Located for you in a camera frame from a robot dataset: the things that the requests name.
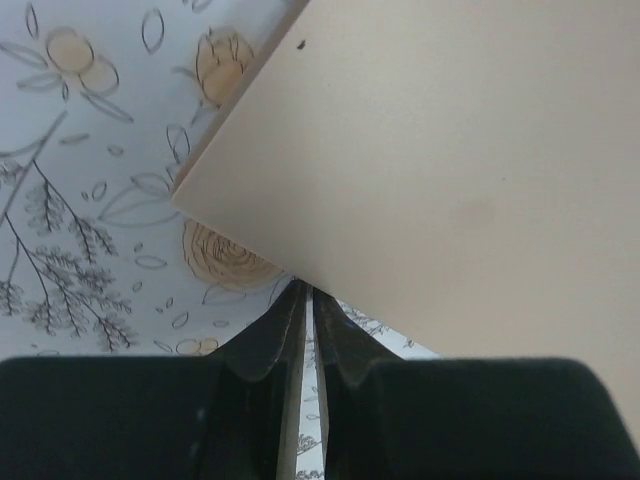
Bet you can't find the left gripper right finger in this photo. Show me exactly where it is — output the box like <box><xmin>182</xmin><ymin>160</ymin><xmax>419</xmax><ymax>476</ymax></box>
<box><xmin>313</xmin><ymin>291</ymin><xmax>639</xmax><ymax>479</ymax></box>

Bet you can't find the floral table mat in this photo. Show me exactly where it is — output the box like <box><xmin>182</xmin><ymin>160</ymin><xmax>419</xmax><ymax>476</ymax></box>
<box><xmin>1</xmin><ymin>1</ymin><xmax>433</xmax><ymax>479</ymax></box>

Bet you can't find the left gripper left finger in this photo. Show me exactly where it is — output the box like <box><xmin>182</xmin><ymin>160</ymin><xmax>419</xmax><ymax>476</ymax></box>
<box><xmin>1</xmin><ymin>281</ymin><xmax>306</xmax><ymax>479</ymax></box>

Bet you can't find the brown cardboard folder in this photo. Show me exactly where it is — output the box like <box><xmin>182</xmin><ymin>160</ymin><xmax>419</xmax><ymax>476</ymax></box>
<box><xmin>171</xmin><ymin>1</ymin><xmax>639</xmax><ymax>431</ymax></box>

